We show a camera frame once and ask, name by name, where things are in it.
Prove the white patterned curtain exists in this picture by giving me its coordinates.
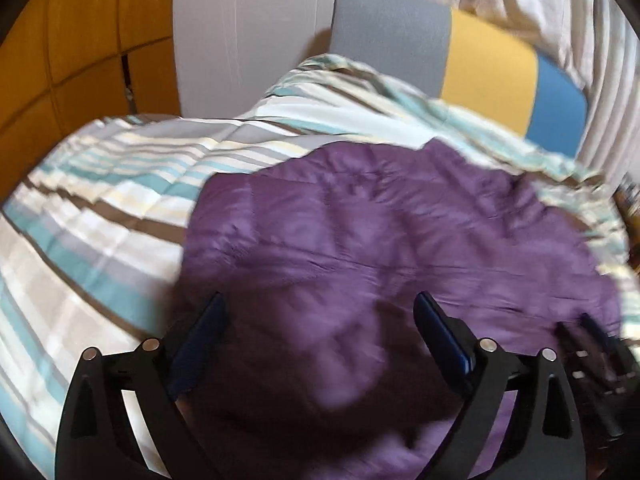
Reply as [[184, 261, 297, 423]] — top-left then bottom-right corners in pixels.
[[387, 0, 640, 176]]

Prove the striped duvet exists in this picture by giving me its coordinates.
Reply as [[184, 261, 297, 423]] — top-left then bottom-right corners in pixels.
[[0, 52, 636, 480]]

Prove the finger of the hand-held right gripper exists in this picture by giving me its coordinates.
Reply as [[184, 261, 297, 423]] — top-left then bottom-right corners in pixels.
[[579, 312, 633, 397], [556, 321, 624, 437]]

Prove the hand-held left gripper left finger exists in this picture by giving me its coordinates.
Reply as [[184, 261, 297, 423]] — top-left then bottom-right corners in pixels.
[[54, 291, 226, 480]]

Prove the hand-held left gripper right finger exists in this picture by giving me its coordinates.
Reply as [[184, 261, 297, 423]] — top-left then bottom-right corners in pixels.
[[412, 291, 587, 480]]

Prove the orange wooden wardrobe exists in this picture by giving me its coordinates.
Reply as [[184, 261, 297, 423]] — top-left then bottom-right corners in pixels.
[[0, 0, 182, 201]]

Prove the wooden desk shelf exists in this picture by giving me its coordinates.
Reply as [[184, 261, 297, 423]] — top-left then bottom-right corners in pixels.
[[612, 170, 640, 223]]

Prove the grey yellow blue headboard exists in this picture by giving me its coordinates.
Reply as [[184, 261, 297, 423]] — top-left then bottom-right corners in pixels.
[[330, 0, 590, 158]]

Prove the purple quilted down jacket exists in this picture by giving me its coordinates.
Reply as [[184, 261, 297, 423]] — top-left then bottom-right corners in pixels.
[[170, 139, 623, 480]]

